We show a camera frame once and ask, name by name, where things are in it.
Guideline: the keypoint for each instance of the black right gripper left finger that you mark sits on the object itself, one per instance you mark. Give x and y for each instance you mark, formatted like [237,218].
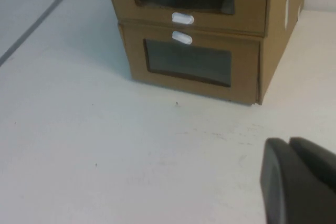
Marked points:
[288,195]

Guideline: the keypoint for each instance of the brown cardboard shoe box shell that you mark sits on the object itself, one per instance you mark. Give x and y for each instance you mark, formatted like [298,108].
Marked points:
[275,51]

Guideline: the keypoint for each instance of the brown cardboard drawer with window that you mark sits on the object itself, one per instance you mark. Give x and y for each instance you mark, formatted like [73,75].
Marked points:
[155,15]
[189,89]

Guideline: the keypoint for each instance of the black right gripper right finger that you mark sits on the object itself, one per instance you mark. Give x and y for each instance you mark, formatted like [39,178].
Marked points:
[320,155]

